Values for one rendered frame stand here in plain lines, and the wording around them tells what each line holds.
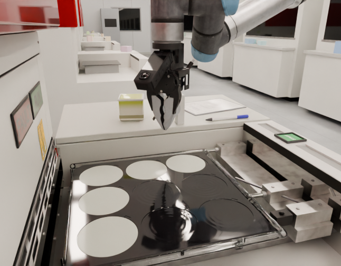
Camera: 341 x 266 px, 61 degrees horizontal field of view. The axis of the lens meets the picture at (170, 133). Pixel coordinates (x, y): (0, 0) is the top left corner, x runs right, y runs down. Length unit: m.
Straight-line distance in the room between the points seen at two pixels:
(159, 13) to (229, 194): 0.41
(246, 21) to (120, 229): 0.60
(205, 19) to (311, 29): 4.72
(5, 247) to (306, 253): 0.51
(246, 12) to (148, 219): 0.58
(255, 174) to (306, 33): 4.67
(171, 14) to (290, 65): 4.73
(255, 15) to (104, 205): 0.61
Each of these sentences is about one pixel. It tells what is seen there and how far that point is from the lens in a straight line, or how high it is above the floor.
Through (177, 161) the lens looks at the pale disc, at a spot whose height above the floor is 0.90.
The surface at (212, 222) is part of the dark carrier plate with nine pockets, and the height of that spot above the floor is 0.90.
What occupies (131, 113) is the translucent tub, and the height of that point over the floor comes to 0.99.
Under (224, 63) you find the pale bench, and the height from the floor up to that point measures 0.40.
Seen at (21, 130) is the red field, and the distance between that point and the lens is 0.46.
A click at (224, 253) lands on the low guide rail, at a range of 0.60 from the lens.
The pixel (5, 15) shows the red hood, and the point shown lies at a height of 1.24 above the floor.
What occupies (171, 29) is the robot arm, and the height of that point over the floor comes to 1.22.
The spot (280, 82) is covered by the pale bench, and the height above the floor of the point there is 0.33.
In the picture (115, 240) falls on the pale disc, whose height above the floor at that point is 0.90.
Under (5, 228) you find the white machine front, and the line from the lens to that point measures 0.37.
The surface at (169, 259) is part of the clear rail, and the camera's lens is 0.48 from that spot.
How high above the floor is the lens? 1.23
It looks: 20 degrees down
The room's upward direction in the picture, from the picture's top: straight up
